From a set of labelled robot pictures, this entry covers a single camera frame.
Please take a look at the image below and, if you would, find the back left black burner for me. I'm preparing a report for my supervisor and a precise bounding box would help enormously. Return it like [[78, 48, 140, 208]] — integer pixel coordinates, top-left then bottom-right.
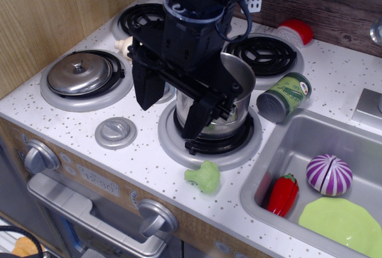
[[118, 3, 165, 35]]

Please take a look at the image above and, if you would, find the steel pot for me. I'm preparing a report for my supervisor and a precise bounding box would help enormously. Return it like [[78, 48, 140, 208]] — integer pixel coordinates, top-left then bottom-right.
[[174, 53, 255, 140]]

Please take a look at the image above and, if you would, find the purple toy onion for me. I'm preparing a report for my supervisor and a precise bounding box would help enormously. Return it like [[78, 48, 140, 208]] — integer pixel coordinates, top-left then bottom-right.
[[306, 154, 353, 196]]

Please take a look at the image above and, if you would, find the back right black burner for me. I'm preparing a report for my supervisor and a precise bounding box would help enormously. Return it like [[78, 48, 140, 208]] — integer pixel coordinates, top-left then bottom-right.
[[226, 36, 297, 77]]

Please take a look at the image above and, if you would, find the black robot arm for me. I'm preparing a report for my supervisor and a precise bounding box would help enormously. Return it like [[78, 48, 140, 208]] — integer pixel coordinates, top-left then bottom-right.
[[129, 0, 250, 140]]

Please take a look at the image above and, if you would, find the light green toy plate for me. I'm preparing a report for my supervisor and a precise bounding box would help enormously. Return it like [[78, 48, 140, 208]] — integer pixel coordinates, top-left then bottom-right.
[[298, 197, 381, 257]]

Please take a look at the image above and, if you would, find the green toy broccoli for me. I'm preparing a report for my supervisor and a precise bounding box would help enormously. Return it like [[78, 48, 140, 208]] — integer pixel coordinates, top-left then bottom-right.
[[184, 161, 220, 194]]

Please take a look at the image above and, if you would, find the front right black burner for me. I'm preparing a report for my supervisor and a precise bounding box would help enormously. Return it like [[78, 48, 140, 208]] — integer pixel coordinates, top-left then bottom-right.
[[181, 115, 254, 155]]

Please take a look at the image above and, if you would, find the silver sink basin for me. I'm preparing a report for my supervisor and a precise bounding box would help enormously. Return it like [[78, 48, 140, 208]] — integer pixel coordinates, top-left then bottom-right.
[[241, 109, 381, 257]]

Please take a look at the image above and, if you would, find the red toy pepper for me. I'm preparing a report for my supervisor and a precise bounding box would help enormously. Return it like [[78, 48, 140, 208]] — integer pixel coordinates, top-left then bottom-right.
[[267, 173, 299, 217]]

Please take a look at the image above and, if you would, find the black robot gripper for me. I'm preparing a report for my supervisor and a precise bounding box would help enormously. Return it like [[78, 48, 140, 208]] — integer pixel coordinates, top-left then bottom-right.
[[129, 0, 243, 140]]

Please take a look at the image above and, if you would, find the silver oven door handle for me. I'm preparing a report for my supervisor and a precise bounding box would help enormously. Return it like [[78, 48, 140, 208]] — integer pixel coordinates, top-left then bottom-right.
[[27, 173, 167, 257]]

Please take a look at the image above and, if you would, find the front silver stovetop knob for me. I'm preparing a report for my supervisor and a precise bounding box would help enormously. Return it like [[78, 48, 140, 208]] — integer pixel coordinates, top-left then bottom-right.
[[94, 117, 137, 150]]

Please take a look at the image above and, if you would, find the silver faucet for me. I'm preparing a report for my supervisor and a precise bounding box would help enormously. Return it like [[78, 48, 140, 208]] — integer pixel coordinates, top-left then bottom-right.
[[352, 19, 381, 129]]

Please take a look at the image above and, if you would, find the green toy pea can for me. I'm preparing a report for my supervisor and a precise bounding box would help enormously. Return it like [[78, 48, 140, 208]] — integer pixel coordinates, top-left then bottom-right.
[[256, 72, 312, 123]]

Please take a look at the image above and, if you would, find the rear silver stovetop knob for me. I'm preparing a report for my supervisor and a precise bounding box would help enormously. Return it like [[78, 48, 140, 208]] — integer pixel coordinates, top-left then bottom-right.
[[156, 82, 175, 104]]

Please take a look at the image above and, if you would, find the cream toy bottle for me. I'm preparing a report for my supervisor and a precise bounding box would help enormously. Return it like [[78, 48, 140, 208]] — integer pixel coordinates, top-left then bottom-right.
[[114, 36, 133, 63]]

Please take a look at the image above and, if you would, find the orange object bottom left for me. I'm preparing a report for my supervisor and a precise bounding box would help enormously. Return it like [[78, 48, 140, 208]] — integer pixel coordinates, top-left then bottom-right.
[[11, 236, 38, 257]]

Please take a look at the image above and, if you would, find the silver stovetop knob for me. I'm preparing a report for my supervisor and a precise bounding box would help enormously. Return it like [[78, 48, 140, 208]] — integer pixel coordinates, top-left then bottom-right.
[[94, 117, 137, 150], [156, 82, 175, 104]]

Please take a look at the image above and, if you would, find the right silver oven knob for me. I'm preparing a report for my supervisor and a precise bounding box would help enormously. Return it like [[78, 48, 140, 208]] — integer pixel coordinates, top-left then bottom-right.
[[138, 198, 178, 238]]

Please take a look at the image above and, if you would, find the left silver oven knob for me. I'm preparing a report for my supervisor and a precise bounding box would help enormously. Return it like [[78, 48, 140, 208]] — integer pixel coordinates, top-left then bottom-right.
[[24, 139, 61, 174]]

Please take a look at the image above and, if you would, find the silver oven knob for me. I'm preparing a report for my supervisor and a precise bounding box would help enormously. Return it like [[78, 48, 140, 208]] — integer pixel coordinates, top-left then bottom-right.
[[24, 139, 61, 174], [138, 198, 178, 238]]

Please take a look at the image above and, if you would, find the steel pot lid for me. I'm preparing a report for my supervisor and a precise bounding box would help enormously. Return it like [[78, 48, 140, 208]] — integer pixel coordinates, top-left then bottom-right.
[[47, 54, 113, 96]]

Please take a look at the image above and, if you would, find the black cable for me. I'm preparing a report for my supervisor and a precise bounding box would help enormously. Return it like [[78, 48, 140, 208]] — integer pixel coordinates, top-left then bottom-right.
[[0, 225, 45, 258]]

